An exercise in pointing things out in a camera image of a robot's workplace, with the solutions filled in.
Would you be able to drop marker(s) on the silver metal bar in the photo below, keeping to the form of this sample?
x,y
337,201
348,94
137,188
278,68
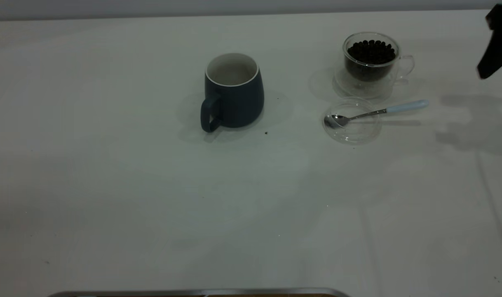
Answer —
x,y
193,293

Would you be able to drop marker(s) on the dark grey ceramic mug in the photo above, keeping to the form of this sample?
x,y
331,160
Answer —
x,y
238,103

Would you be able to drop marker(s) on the clear saucer under glass cup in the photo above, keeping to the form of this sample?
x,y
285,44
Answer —
x,y
405,66

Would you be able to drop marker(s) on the dark coffee beans pile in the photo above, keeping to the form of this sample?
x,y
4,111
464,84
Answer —
x,y
371,55

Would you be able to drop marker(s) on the clear round glass dish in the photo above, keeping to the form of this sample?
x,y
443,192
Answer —
x,y
356,134

